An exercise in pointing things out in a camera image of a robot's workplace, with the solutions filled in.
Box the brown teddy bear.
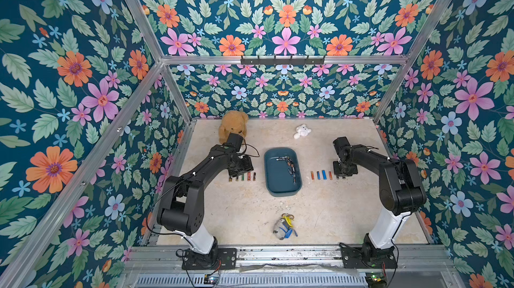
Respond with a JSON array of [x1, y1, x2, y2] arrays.
[[218, 111, 249, 143]]

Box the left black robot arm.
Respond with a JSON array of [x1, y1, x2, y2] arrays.
[[156, 133, 253, 255]]

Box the black wall hook rail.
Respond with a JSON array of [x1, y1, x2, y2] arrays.
[[240, 56, 325, 66]]

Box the grey plush toy keychain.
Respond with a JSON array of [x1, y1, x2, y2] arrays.
[[273, 213, 298, 241]]

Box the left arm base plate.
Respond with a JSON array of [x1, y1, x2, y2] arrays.
[[180, 247, 238, 271]]

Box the small white plush bunny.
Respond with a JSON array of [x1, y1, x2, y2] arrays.
[[293, 124, 312, 139]]

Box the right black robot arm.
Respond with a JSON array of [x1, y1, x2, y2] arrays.
[[333, 137, 427, 259]]

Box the teal plastic storage box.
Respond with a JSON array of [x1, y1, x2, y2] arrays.
[[264, 147, 303, 197]]

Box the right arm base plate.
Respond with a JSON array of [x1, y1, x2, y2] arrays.
[[339, 242, 398, 269]]

